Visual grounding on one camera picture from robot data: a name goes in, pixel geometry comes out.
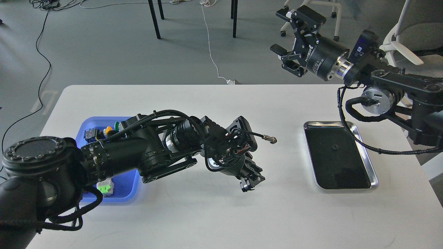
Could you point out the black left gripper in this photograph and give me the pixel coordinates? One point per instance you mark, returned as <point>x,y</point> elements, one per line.
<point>247,171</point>

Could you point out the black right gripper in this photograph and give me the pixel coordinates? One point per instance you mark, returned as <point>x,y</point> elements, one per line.
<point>313,52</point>

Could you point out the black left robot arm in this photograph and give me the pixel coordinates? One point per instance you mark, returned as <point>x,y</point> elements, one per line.
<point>52,182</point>

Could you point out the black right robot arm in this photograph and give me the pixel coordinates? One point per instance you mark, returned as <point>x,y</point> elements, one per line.
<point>373,90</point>

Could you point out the silver metal tray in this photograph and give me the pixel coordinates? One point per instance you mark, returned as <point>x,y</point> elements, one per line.
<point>350,168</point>

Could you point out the blue plastic tray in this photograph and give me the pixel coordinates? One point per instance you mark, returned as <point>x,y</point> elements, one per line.
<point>125,184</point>

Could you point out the white chair base with casters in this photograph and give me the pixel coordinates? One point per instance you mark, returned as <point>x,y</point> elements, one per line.
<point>335,14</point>

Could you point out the black table leg right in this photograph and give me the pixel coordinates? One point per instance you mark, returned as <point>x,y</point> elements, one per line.
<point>233,16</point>

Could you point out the black table leg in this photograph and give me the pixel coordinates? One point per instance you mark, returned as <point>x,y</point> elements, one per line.
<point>233,16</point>
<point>154,17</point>

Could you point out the white office chair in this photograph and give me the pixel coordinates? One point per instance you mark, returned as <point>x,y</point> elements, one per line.
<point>415,42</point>

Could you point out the green and grey push button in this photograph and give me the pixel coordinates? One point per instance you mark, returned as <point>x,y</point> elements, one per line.
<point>106,187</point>

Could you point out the black table leg left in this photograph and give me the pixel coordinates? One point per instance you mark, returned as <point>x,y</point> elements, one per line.
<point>154,17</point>

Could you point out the yellow push button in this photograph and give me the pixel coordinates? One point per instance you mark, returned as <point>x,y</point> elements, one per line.
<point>107,131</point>

